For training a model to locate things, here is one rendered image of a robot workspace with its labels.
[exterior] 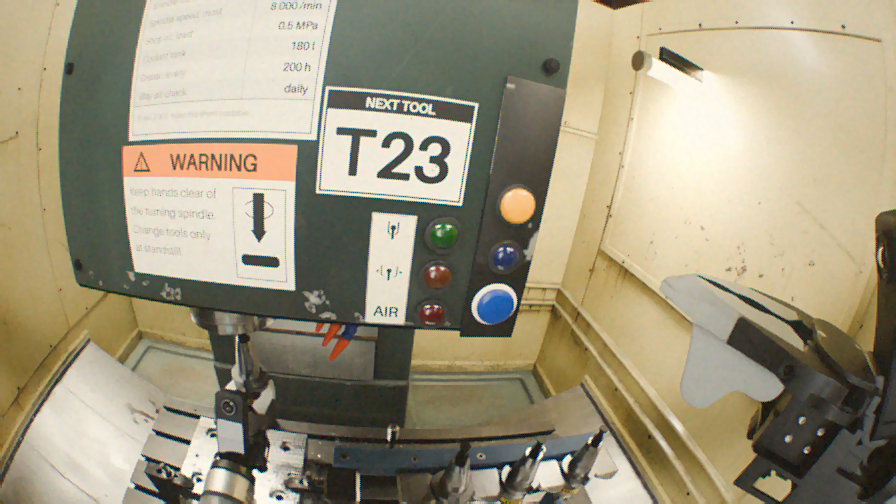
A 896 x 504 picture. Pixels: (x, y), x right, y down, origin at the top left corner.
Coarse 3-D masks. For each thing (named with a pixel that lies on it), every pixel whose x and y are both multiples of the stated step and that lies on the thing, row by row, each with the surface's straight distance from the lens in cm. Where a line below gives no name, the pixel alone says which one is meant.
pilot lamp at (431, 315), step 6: (426, 306) 28; (432, 306) 28; (438, 306) 28; (420, 312) 28; (426, 312) 28; (432, 312) 28; (438, 312) 28; (444, 312) 28; (420, 318) 28; (426, 318) 28; (432, 318) 28; (438, 318) 28; (426, 324) 28; (432, 324) 28
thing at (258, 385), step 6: (234, 366) 66; (264, 366) 65; (234, 372) 64; (264, 372) 64; (234, 378) 63; (240, 378) 63; (258, 378) 62; (264, 378) 63; (240, 384) 63; (246, 384) 63; (252, 384) 62; (258, 384) 62; (264, 384) 64; (240, 390) 64; (246, 390) 64; (252, 390) 64; (258, 390) 63
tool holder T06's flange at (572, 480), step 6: (570, 456) 67; (564, 462) 66; (564, 468) 65; (594, 468) 67; (564, 474) 65; (570, 474) 65; (588, 474) 66; (594, 474) 66; (570, 480) 65; (576, 480) 65; (582, 480) 67; (588, 480) 66; (570, 486) 66; (576, 486) 66
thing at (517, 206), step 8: (512, 192) 25; (520, 192) 25; (528, 192) 26; (504, 200) 25; (512, 200) 25; (520, 200) 25; (528, 200) 26; (504, 208) 25; (512, 208) 25; (520, 208) 26; (528, 208) 26; (504, 216) 26; (512, 216) 26; (520, 216) 26; (528, 216) 26
